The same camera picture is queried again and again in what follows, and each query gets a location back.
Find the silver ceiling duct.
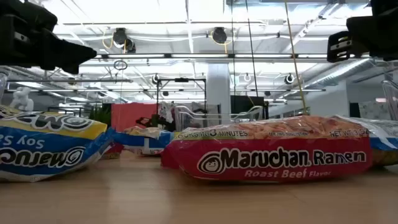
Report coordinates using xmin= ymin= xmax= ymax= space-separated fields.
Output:
xmin=303 ymin=58 xmax=379 ymax=90

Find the yellow hanging cable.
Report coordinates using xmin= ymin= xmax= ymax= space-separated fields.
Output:
xmin=284 ymin=0 xmax=308 ymax=116

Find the clear plastic bin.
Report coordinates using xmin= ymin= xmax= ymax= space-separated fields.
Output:
xmin=0 ymin=70 xmax=9 ymax=102
xmin=381 ymin=80 xmax=398 ymax=121
xmin=174 ymin=105 xmax=264 ymax=131

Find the black ceiling cable reel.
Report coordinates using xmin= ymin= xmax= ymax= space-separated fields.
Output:
xmin=211 ymin=27 xmax=228 ymax=44
xmin=112 ymin=27 xmax=137 ymax=54

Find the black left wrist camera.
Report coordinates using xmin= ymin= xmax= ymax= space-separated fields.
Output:
xmin=0 ymin=0 xmax=58 ymax=31

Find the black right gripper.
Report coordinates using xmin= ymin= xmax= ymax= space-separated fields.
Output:
xmin=326 ymin=14 xmax=398 ymax=63

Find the long ceiling light bar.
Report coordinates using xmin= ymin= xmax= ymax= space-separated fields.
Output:
xmin=93 ymin=52 xmax=371 ymax=60

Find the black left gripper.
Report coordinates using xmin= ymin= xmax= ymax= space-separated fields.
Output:
xmin=0 ymin=29 xmax=98 ymax=75

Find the green leafy plant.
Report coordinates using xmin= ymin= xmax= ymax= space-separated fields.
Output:
xmin=88 ymin=105 xmax=112 ymax=127

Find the narrow black panel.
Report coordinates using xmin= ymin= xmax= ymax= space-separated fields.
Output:
xmin=349 ymin=102 xmax=361 ymax=118

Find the white square pillar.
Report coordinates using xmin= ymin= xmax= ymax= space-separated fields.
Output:
xmin=206 ymin=63 xmax=231 ymax=124

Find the black monitor panel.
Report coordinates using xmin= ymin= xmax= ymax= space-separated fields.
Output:
xmin=230 ymin=95 xmax=269 ymax=121

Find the blue soy sauce ramen pack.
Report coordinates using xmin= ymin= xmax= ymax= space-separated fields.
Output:
xmin=334 ymin=114 xmax=398 ymax=167
xmin=0 ymin=104 xmax=114 ymax=183
xmin=112 ymin=126 xmax=177 ymax=156

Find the red roast beef ramen pack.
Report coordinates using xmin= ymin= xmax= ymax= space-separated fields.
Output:
xmin=160 ymin=114 xmax=374 ymax=183

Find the patterned white screen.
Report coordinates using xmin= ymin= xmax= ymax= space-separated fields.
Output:
xmin=359 ymin=101 xmax=391 ymax=121

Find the red-orange partition panel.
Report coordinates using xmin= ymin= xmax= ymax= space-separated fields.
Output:
xmin=111 ymin=102 xmax=159 ymax=133

